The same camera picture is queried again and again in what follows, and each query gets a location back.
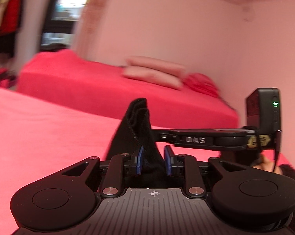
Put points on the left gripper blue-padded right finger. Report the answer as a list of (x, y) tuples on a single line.
[(170, 160)]

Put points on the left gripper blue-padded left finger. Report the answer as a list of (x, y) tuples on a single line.
[(138, 161)]

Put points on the black pants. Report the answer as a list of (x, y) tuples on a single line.
[(133, 133)]

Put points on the person right hand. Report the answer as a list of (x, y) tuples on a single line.
[(268, 165)]

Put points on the lower pink pillow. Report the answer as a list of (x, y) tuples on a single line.
[(152, 76)]

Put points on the pink pillow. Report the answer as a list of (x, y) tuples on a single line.
[(156, 64), (152, 76)]

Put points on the folded red blanket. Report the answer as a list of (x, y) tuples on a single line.
[(201, 83)]

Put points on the far bed red sheet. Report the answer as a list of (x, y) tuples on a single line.
[(65, 79)]

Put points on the upper pink pillow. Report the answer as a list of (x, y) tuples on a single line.
[(156, 64)]

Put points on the near bed red blanket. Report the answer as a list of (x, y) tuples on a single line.
[(38, 138)]

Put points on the pink lace curtain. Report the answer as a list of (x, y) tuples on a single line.
[(86, 30)]

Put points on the dark framed window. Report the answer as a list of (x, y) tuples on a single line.
[(60, 19)]

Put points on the hanging clothes on rack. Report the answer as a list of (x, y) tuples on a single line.
[(11, 12)]

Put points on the black camera box green light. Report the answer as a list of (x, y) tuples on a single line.
[(263, 116)]

